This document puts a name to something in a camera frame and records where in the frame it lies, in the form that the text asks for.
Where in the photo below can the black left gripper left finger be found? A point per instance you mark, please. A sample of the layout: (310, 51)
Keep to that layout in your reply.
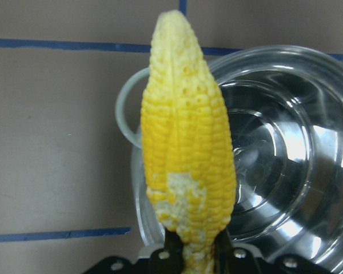
(167, 259)

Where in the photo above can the yellow corn cob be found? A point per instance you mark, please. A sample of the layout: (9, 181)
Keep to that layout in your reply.
(186, 143)

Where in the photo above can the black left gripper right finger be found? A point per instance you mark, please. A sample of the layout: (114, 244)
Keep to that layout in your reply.
(231, 259)

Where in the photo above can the pale green steel pot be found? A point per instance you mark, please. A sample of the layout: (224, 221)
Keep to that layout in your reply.
(285, 106)

